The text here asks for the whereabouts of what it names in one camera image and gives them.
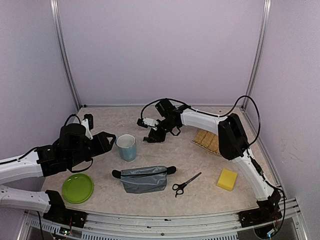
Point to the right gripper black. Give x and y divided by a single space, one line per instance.
160 138

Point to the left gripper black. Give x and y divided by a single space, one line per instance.
102 144

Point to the grey zipper pouch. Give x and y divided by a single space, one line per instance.
145 179

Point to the black handled scissors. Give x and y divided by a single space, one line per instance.
179 188

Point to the black clipper comb guard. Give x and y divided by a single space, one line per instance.
146 139

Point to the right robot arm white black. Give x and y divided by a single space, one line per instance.
232 142

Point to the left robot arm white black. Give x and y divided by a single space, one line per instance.
74 146

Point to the light blue cup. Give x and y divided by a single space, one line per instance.
126 144

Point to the woven bamboo tray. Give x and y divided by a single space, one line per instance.
208 141

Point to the green plastic plate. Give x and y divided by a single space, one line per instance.
77 188

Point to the yellow sponge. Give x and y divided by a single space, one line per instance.
227 180

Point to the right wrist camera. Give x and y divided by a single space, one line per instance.
147 122

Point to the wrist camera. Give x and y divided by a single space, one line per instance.
147 122
88 123

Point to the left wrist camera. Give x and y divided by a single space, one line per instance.
88 123

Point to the aluminium front rail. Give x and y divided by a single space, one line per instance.
106 226

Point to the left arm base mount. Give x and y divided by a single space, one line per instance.
73 218

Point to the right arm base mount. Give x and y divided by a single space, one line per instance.
258 216

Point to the left aluminium corner post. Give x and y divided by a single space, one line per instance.
54 6

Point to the aluminium corner post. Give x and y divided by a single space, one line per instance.
260 46
54 6

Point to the right aluminium corner post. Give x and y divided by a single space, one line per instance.
260 46

